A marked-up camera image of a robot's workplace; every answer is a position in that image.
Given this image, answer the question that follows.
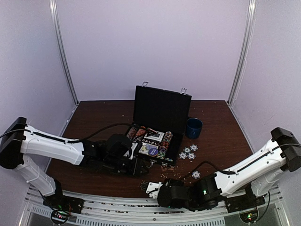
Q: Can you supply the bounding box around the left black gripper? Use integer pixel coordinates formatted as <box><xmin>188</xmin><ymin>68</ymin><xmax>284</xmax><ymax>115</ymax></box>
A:
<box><xmin>104</xmin><ymin>155</ymin><xmax>150</xmax><ymax>178</ymax></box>

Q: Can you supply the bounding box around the brown poker chip roll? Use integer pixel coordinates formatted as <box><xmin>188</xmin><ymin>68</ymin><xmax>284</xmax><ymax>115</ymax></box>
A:
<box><xmin>135</xmin><ymin>126</ymin><xmax>147</xmax><ymax>137</ymax></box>

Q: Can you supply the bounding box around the playing card deck box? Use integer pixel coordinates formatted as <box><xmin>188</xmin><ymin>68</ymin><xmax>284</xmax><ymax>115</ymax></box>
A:
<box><xmin>139</xmin><ymin>144</ymin><xmax>158</xmax><ymax>155</ymax></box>
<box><xmin>144</xmin><ymin>131</ymin><xmax>164</xmax><ymax>142</ymax></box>

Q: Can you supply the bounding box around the black poker case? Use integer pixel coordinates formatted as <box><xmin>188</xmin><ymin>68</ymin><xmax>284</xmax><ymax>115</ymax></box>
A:
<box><xmin>126</xmin><ymin>86</ymin><xmax>191</xmax><ymax>167</ymax></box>

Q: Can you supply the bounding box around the dark blue mug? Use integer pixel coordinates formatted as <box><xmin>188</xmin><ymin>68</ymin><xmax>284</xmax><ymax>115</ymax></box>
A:
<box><xmin>186</xmin><ymin>118</ymin><xmax>203</xmax><ymax>139</ymax></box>

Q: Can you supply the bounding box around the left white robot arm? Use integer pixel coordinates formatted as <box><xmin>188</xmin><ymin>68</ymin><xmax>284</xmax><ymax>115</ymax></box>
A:
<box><xmin>0</xmin><ymin>117</ymin><xmax>149</xmax><ymax>209</ymax></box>

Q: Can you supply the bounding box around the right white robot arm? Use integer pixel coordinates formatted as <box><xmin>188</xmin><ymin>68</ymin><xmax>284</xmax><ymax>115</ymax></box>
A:
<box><xmin>141</xmin><ymin>127</ymin><xmax>301</xmax><ymax>211</ymax></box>

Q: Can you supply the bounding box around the left poker chip row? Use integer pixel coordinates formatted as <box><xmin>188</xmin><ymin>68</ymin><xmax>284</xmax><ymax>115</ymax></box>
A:
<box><xmin>126</xmin><ymin>126</ymin><xmax>138</xmax><ymax>140</ymax></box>

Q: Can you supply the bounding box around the poker chip row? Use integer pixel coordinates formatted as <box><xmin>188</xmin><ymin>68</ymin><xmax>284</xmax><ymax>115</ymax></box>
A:
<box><xmin>126</xmin><ymin>126</ymin><xmax>138</xmax><ymax>140</ymax></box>
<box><xmin>158</xmin><ymin>131</ymin><xmax>173</xmax><ymax>159</ymax></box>

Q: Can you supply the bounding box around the purple small blind button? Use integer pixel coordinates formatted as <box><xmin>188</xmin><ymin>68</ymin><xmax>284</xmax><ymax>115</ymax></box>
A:
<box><xmin>148</xmin><ymin>148</ymin><xmax>158</xmax><ymax>157</ymax></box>

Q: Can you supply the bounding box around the triangular all-in button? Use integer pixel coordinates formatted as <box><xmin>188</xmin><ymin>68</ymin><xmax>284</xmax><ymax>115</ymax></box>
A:
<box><xmin>144</xmin><ymin>128</ymin><xmax>157</xmax><ymax>138</ymax></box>

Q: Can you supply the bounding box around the right poker chip row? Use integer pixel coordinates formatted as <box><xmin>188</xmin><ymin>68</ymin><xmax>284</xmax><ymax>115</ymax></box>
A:
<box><xmin>158</xmin><ymin>131</ymin><xmax>173</xmax><ymax>159</ymax></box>

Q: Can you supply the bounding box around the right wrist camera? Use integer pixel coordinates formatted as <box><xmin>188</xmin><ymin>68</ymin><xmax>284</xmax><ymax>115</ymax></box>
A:
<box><xmin>157</xmin><ymin>178</ymin><xmax>189</xmax><ymax>209</ymax></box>

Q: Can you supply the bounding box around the aluminium front rail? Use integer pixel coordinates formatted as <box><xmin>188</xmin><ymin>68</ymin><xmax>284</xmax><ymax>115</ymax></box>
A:
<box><xmin>17</xmin><ymin>186</ymin><xmax>293</xmax><ymax>226</ymax></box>

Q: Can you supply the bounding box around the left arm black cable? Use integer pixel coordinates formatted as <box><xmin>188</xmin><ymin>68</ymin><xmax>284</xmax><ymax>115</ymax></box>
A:
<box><xmin>0</xmin><ymin>123</ymin><xmax>135</xmax><ymax>144</ymax></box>

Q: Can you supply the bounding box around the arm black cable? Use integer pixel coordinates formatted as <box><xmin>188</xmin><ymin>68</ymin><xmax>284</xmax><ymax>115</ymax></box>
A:
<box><xmin>0</xmin><ymin>123</ymin><xmax>135</xmax><ymax>144</ymax></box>
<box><xmin>184</xmin><ymin>161</ymin><xmax>236</xmax><ymax>182</ymax></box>

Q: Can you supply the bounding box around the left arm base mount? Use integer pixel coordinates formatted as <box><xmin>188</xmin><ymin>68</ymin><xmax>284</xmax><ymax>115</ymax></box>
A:
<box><xmin>41</xmin><ymin>194</ymin><xmax>84</xmax><ymax>214</ymax></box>

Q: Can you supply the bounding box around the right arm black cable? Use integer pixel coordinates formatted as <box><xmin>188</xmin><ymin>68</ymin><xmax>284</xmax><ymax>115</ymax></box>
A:
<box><xmin>184</xmin><ymin>161</ymin><xmax>236</xmax><ymax>182</ymax></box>

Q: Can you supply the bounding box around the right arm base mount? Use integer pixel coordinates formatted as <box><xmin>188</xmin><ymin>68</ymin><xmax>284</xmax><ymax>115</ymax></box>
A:
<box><xmin>225</xmin><ymin>195</ymin><xmax>265</xmax><ymax>213</ymax></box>

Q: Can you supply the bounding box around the right aluminium frame post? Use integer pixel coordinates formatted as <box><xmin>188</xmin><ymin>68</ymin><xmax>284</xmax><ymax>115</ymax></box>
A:
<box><xmin>228</xmin><ymin>0</ymin><xmax>257</xmax><ymax>107</ymax></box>

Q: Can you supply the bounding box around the aluminium frame post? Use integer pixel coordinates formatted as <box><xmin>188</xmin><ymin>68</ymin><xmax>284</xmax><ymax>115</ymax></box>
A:
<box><xmin>49</xmin><ymin>0</ymin><xmax>79</xmax><ymax>105</ymax></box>
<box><xmin>228</xmin><ymin>0</ymin><xmax>257</xmax><ymax>107</ymax></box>

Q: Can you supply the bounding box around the left aluminium frame post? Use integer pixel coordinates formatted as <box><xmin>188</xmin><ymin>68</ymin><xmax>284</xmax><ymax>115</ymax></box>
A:
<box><xmin>49</xmin><ymin>0</ymin><xmax>79</xmax><ymax>105</ymax></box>

